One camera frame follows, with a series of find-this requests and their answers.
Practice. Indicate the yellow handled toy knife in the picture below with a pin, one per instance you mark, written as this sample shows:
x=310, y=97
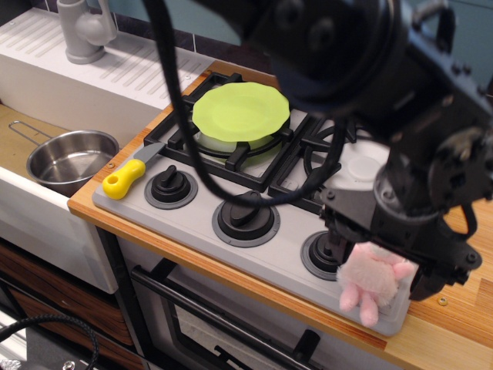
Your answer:
x=117, y=185

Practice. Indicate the green plastic plate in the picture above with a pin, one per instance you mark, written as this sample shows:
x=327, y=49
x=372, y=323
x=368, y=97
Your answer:
x=241, y=112

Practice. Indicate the black left stove knob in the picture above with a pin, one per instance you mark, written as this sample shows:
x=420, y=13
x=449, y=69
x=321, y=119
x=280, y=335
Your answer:
x=171, y=189

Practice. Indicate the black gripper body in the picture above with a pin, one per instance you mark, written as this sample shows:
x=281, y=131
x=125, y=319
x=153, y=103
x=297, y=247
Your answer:
x=362, y=216

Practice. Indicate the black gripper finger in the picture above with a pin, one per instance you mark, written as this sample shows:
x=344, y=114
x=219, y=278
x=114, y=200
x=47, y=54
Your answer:
x=339, y=246
x=430, y=279

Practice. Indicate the black burner grate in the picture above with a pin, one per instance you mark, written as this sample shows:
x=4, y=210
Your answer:
x=251, y=164
x=358, y=165

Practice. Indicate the wooden drawer front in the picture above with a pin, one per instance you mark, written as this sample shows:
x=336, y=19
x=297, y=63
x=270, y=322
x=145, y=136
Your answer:
x=65, y=292

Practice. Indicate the black right burner grate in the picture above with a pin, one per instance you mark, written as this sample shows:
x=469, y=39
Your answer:
x=358, y=165

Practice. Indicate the pink stuffed rabbit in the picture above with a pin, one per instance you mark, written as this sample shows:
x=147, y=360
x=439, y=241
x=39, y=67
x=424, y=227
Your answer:
x=370, y=279

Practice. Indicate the black right stove knob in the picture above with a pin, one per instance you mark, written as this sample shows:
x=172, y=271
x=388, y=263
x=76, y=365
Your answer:
x=317, y=258

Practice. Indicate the black left burner grate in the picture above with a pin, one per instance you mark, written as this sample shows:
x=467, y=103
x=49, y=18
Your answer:
x=251, y=164

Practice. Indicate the grey toy faucet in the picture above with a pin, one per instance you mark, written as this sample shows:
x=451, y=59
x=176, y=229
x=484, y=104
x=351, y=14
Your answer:
x=85, y=34

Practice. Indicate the black middle stove knob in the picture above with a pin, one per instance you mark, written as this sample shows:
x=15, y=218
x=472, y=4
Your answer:
x=245, y=226

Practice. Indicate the small steel saucepan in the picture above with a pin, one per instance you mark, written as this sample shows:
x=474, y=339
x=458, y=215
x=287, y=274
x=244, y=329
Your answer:
x=65, y=163

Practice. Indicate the black stove knob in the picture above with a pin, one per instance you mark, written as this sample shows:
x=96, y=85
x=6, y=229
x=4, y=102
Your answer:
x=245, y=226
x=317, y=258
x=171, y=189

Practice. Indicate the toy oven door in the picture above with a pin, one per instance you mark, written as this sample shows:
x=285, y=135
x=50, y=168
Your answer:
x=213, y=328

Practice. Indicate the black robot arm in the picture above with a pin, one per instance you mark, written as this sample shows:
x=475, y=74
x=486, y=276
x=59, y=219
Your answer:
x=388, y=67

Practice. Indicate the grey toy stove top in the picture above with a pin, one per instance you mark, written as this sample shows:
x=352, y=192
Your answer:
x=278, y=262

